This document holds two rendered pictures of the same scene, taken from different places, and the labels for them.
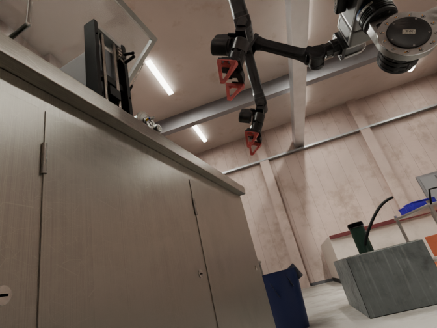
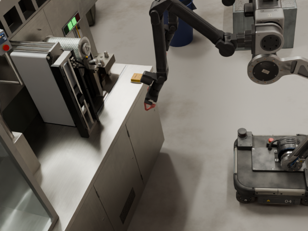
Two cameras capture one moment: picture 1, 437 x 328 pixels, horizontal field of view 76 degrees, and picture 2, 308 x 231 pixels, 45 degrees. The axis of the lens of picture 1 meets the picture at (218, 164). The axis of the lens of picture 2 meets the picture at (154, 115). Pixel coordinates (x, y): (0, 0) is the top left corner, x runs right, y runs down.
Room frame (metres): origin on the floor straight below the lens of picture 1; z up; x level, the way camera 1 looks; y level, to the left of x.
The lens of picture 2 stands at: (-0.90, -0.34, 2.48)
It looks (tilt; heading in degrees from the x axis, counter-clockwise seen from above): 43 degrees down; 8
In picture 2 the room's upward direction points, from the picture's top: 13 degrees counter-clockwise
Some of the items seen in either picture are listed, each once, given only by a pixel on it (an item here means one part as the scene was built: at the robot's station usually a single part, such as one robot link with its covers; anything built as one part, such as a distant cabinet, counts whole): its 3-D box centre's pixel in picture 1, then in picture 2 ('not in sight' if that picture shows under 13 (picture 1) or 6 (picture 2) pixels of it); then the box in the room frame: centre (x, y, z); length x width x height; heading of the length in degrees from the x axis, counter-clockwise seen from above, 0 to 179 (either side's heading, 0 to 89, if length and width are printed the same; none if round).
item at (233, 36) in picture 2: not in sight; (229, 44); (0.66, -0.56, 1.43); 0.10 x 0.05 x 0.09; 80
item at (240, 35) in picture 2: not in sight; (245, 39); (0.65, -0.63, 1.45); 0.09 x 0.08 x 0.12; 170
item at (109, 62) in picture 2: not in sight; (85, 62); (1.34, 0.38, 1.00); 0.40 x 0.16 x 0.06; 70
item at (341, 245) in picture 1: (375, 250); not in sight; (7.23, -3.13, 0.49); 2.60 x 2.11 x 0.98; 170
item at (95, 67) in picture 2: not in sight; (95, 77); (1.07, 0.26, 1.05); 0.06 x 0.05 x 0.31; 70
